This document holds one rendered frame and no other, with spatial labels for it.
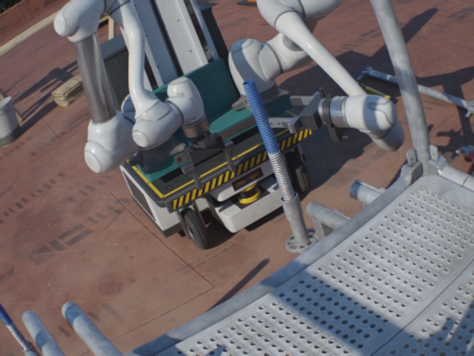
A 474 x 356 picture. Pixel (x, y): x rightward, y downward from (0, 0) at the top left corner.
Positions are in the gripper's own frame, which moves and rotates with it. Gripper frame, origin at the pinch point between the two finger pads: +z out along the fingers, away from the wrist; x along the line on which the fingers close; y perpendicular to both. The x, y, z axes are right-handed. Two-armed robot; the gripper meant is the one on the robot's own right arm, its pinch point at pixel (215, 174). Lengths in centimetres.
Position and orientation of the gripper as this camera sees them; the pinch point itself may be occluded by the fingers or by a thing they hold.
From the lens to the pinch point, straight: 250.4
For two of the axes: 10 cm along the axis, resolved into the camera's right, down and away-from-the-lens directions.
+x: -8.5, 4.6, -2.5
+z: 3.3, 8.4, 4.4
